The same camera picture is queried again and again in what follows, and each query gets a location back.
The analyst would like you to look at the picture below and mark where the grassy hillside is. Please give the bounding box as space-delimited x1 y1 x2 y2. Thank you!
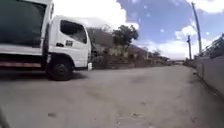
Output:
87 26 174 70

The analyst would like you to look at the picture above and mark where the dark green tree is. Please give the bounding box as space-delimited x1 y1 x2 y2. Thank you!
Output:
111 24 140 51

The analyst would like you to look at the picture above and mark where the grey concrete road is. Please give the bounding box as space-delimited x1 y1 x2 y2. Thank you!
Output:
0 63 224 128

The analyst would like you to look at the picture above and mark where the white box truck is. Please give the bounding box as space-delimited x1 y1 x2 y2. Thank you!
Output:
0 0 94 82

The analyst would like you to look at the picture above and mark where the short utility pole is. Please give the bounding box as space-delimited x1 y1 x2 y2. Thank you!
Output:
186 34 192 61

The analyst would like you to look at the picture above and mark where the tall utility pole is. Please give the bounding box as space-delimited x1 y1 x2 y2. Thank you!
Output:
190 1 203 54

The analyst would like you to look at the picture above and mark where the metal railing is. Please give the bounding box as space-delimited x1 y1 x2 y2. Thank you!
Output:
194 33 224 60

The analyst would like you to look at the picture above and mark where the grey concrete block wall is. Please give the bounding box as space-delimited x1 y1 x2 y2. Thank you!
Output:
182 54 224 99

